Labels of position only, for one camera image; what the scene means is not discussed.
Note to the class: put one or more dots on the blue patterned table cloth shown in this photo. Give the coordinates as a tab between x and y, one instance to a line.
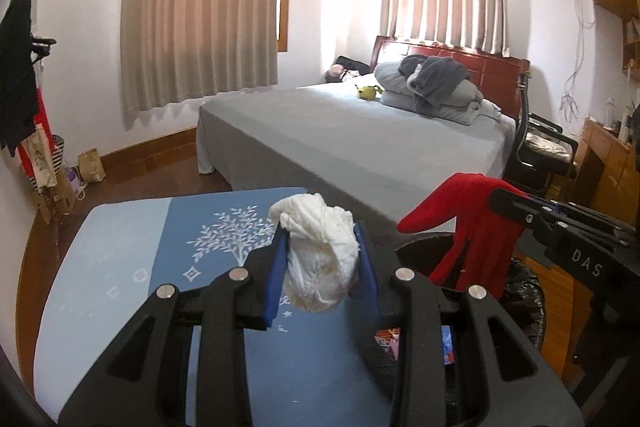
304	370

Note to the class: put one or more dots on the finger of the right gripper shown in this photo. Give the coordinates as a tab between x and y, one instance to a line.
555	216

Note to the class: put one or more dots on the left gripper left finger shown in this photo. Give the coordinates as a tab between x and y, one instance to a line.
140	378

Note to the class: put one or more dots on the grey covered bed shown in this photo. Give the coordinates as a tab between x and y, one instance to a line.
377	161

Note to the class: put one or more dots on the black bag behind bed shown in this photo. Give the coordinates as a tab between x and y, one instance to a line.
344	66

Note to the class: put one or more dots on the black hanging coat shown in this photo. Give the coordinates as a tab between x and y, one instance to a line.
18	96

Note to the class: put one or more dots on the brown paper bag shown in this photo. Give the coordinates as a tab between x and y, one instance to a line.
90	166

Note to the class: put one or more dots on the red hanging bag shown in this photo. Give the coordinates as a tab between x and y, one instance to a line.
39	118

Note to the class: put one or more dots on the left beige curtain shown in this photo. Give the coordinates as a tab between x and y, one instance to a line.
175	50

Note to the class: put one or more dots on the dark grey blanket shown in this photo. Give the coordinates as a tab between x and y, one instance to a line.
431	79

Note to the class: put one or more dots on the white tissue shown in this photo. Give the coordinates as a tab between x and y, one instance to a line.
323	252

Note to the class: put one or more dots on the yellow green plush toy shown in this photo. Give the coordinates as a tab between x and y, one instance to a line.
369	93

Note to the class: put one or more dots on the grey pillow stack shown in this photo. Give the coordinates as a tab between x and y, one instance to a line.
464	106

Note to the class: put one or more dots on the black office chair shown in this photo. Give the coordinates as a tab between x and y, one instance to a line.
540	151

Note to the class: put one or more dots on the beige tote bag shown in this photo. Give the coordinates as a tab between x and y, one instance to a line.
37	150

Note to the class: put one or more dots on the red wooden headboard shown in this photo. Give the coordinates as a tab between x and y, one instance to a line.
495	75

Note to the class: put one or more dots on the black trash bin with bag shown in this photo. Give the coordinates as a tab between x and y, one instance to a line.
480	286

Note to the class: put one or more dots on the blue plastic bag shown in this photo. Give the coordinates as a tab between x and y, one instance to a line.
447	345

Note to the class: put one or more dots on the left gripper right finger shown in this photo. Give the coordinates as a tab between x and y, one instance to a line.
425	336

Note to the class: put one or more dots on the wooden desk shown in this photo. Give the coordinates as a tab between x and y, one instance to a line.
607	179

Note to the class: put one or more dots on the red sock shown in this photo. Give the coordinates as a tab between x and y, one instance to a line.
484	242

